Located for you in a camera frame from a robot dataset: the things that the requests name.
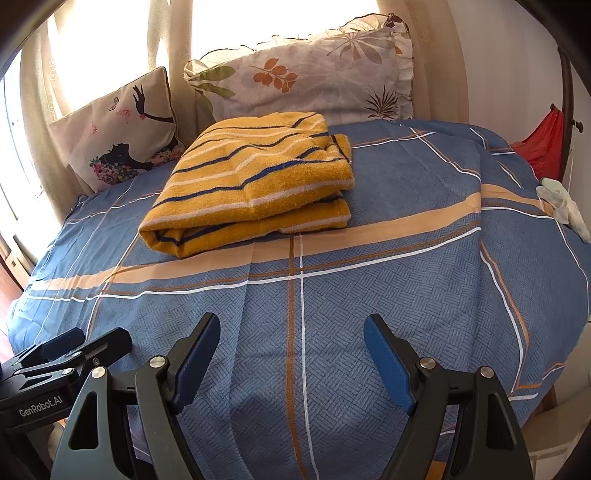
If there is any floral ruffled pillow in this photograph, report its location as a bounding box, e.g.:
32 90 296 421
183 13 415 126

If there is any cream figure print cushion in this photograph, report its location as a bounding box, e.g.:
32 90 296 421
48 67 186 193

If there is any yellow striped sweater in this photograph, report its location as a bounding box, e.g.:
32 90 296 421
139 111 356 258

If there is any pale crumpled cloth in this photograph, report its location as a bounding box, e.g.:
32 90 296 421
536 178 591 243

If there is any beige curtain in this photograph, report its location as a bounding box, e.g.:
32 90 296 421
9 0 199 217

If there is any red plastic bag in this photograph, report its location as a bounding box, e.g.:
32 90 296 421
510 105 573 182

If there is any dark brown pole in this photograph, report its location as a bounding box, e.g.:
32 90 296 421
558 51 580 185

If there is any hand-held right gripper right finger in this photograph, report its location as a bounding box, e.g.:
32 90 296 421
364 314 532 480

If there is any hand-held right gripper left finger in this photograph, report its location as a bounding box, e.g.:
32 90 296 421
48 313 221 480

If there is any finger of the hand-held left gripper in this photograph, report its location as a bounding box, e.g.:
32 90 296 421
11 327 86 367
18 329 133 376

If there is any blue plaid bedsheet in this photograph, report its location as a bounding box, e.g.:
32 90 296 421
7 119 591 480

